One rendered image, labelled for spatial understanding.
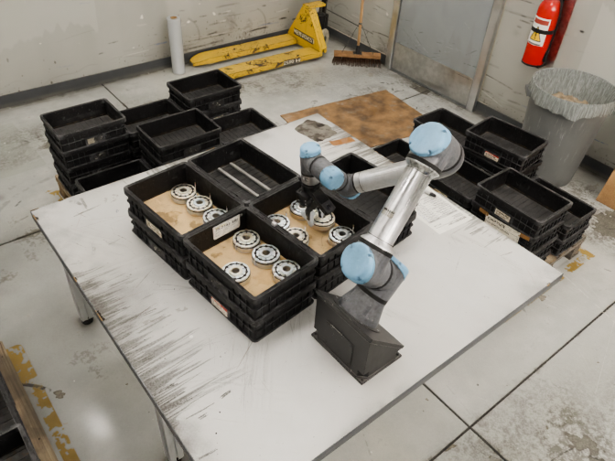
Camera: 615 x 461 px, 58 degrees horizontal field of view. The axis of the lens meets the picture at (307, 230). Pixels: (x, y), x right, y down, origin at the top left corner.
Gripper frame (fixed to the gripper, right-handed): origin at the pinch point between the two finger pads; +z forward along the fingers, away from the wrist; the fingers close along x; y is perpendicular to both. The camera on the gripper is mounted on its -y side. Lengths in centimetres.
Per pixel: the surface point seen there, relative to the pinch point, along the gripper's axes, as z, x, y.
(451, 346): 18, -2, -65
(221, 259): -0.5, 38.2, 10.8
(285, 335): 12.9, 38.5, -23.1
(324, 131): 25, -70, 66
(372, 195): 8.7, -34.7, 1.0
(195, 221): -0.1, 33.0, 34.7
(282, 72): 110, -198, 249
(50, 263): 78, 72, 143
